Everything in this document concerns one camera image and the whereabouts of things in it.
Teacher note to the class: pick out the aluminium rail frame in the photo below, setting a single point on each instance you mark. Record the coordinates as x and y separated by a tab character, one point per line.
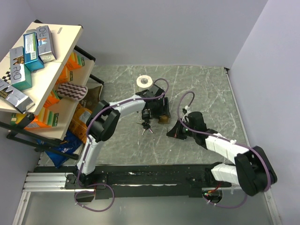
65	182

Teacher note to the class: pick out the beige black shelf rack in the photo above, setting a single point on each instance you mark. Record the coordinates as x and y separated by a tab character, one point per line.
65	38

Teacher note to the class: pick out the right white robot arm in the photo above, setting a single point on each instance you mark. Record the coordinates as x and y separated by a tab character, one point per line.
252	171

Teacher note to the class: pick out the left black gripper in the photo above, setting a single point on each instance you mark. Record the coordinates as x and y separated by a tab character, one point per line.
164	110

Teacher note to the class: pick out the white tape roll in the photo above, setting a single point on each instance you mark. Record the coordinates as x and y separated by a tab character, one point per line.
144	82

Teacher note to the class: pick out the black key bunch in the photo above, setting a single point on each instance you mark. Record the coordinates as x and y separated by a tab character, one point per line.
145	127

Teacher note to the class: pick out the black padlock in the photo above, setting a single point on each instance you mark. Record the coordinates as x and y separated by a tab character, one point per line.
146	115

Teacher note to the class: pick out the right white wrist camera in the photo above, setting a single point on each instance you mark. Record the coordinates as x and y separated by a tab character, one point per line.
186	111

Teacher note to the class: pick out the brown snack bag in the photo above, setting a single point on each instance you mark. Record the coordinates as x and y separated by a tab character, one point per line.
92	97

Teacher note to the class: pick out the silver teal RIO box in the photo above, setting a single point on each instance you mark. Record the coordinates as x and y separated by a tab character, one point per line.
19	74

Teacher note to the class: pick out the brass padlock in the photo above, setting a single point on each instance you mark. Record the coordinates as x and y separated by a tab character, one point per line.
163	119

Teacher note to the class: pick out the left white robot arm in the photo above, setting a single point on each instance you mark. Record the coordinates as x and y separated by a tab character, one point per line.
101	125

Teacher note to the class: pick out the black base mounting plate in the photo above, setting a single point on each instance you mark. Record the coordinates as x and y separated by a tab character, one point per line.
150	181

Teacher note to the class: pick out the silver RIO box upright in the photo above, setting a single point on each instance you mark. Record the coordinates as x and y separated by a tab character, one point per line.
46	50

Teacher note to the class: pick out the blue snack bag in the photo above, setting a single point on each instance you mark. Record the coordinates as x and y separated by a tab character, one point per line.
69	145

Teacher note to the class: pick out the orange sponge pack stack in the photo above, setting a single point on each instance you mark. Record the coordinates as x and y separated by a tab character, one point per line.
53	121

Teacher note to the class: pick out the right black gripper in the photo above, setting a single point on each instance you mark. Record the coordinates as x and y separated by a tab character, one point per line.
176	132

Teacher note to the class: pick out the orange snack bag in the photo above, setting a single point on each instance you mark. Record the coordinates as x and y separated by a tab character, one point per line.
78	125

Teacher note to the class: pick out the silver crumpled box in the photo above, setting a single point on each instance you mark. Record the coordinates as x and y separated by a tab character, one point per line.
20	101

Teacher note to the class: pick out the blue teal carton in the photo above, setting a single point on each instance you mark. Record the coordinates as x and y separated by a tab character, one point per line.
31	56

